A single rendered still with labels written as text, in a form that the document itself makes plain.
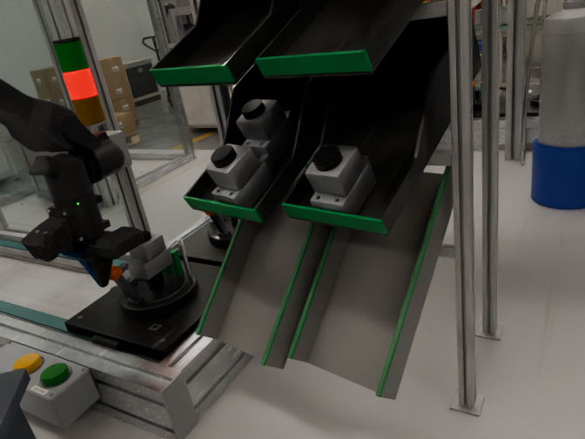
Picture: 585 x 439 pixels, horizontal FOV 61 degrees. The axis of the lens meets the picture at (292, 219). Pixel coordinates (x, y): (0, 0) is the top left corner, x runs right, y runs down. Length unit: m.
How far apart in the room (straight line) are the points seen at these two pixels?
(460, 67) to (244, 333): 0.44
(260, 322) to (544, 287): 0.57
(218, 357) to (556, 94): 0.92
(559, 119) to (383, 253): 0.74
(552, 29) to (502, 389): 0.78
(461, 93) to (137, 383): 0.57
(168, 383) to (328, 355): 0.24
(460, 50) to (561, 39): 0.71
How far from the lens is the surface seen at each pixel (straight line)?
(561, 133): 1.30
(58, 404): 0.83
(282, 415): 0.80
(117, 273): 0.85
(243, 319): 0.72
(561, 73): 1.27
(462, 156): 0.59
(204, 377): 0.81
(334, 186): 0.51
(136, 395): 0.80
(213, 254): 1.03
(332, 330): 0.66
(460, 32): 0.56
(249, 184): 0.59
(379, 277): 0.64
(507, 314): 0.96
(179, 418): 0.79
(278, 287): 0.70
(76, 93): 1.03
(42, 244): 0.75
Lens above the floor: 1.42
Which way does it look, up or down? 24 degrees down
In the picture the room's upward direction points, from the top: 10 degrees counter-clockwise
